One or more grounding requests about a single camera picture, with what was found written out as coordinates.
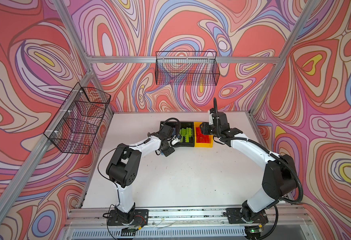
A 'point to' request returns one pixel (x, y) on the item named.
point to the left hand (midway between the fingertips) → (170, 146)
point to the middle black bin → (184, 124)
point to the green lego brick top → (187, 132)
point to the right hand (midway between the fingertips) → (205, 128)
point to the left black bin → (175, 126)
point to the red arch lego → (201, 138)
